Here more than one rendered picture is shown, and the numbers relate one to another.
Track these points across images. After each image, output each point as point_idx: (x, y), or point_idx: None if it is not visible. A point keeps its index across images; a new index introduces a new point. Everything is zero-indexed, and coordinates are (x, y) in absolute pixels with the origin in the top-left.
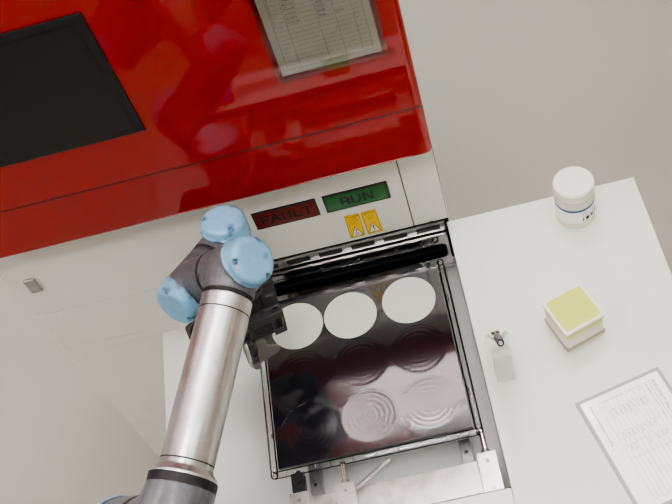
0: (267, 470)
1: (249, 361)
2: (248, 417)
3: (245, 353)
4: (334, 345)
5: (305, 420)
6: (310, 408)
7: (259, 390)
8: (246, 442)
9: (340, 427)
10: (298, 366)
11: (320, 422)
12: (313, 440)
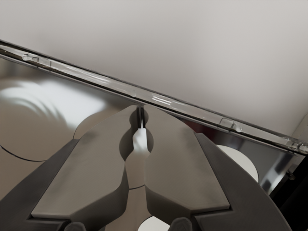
0: (55, 22)
1: (111, 126)
2: (146, 30)
3: (145, 128)
4: (141, 207)
5: (39, 122)
6: (56, 137)
7: (179, 64)
8: (109, 9)
9: (12, 158)
10: (136, 154)
11: (29, 139)
12: (2, 118)
